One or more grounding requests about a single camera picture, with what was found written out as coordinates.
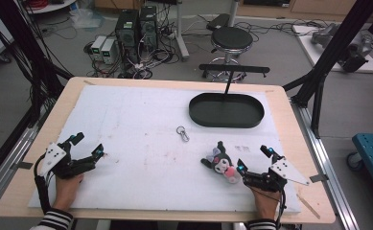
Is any grey metal stand leg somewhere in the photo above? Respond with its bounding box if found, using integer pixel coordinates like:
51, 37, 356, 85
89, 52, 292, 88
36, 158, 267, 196
174, 0, 191, 62

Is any white floor board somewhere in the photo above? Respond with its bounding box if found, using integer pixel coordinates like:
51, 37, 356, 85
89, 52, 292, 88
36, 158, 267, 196
291, 24, 373, 75

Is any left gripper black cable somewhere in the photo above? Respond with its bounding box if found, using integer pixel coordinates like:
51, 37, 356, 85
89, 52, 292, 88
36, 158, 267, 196
33, 152, 53, 215

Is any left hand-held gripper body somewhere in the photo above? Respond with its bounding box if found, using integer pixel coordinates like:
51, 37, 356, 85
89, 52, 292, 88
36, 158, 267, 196
38, 140, 96, 180

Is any person's right hand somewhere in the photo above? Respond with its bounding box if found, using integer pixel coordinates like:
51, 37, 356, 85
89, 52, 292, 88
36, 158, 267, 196
249, 186, 283, 222

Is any black flat stand base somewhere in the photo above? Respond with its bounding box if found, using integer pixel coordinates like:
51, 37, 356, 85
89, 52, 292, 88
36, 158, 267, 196
205, 12, 232, 32

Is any black round stool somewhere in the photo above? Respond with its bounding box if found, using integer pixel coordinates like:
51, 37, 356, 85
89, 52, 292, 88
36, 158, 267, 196
210, 26, 254, 82

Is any dark grey machine part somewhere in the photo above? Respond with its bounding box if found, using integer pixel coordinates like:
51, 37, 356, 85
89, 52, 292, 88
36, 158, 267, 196
339, 32, 373, 74

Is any black plush toy pendant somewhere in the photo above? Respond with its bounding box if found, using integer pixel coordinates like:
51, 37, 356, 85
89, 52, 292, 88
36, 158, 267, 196
200, 141, 242, 185

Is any thin wooden stick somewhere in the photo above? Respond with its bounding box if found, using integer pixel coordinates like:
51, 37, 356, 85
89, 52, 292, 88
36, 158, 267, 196
295, 193, 322, 220

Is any light grey machine part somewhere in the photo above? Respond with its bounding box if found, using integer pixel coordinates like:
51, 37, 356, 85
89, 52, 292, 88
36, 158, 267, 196
310, 22, 339, 49

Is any slim black computer tower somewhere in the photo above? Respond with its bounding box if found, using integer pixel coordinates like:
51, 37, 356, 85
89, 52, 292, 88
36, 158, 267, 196
139, 5, 159, 51

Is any grey tape strip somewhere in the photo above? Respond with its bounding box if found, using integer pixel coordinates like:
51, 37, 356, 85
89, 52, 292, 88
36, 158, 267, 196
10, 161, 35, 171
309, 172, 330, 184

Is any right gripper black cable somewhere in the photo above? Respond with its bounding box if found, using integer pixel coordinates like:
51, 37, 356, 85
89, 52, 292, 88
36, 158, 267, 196
274, 188, 288, 230

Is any aluminium table rail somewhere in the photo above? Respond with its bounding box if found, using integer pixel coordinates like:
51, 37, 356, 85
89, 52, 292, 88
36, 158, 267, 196
0, 104, 45, 213
289, 98, 361, 230

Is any tangle of floor cables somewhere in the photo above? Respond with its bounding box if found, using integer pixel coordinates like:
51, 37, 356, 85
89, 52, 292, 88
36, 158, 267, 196
83, 9, 182, 81

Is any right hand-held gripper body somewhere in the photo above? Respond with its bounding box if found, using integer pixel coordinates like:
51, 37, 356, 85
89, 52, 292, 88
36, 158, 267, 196
243, 157, 311, 194

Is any long floor cable bundle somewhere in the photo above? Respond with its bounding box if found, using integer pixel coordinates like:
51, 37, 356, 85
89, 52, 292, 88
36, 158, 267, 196
234, 18, 333, 38

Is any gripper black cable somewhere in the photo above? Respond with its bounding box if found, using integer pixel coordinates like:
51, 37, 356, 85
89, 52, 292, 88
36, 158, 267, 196
274, 188, 288, 230
33, 152, 53, 215

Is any white foam mat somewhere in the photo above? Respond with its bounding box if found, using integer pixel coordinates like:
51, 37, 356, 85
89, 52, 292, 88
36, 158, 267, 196
28, 84, 302, 215

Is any silver key ring clasp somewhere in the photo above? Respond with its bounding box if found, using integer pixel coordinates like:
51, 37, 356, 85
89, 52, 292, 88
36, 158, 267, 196
175, 126, 191, 143

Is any person's left hand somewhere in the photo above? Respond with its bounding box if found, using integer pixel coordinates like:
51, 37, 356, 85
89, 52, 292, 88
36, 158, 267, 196
51, 172, 85, 212

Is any large black computer tower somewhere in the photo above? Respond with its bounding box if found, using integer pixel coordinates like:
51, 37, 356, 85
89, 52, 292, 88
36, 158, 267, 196
114, 9, 141, 64

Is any black frame post with brace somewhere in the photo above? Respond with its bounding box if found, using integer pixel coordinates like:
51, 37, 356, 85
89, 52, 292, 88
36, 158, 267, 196
282, 0, 373, 139

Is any blue cart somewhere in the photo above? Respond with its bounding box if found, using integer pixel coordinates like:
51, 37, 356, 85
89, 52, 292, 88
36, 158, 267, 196
346, 132, 373, 206

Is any black tray stand with bar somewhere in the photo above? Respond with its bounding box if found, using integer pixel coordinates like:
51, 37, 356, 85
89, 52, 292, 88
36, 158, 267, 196
188, 63, 270, 129

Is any white power supply unit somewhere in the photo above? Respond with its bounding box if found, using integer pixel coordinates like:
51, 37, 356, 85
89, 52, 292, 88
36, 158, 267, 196
90, 34, 107, 61
101, 37, 118, 65

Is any black frame post with cables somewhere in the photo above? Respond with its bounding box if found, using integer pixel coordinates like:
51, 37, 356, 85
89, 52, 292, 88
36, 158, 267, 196
0, 0, 76, 128

